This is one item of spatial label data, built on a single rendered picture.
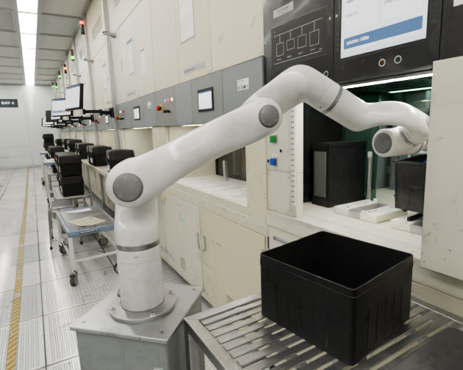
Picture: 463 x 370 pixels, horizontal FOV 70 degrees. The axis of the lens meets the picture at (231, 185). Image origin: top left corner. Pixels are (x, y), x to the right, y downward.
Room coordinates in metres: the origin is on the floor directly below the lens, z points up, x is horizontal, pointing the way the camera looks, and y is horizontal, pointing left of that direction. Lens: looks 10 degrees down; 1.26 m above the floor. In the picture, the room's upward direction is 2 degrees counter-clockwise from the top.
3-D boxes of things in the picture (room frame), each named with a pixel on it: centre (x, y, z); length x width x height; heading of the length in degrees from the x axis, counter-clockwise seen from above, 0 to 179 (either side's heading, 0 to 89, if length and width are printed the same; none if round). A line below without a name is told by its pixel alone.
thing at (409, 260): (0.80, -0.26, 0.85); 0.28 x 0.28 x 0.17; 39
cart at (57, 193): (4.56, 2.23, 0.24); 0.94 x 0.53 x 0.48; 30
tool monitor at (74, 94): (3.91, 1.57, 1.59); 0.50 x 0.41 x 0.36; 120
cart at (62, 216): (3.10, 1.39, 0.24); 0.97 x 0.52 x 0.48; 33
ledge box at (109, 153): (3.55, 1.17, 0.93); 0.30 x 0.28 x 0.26; 27
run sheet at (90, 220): (2.93, 1.32, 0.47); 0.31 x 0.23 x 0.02; 52
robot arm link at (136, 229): (0.93, 0.27, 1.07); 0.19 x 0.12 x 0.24; 10
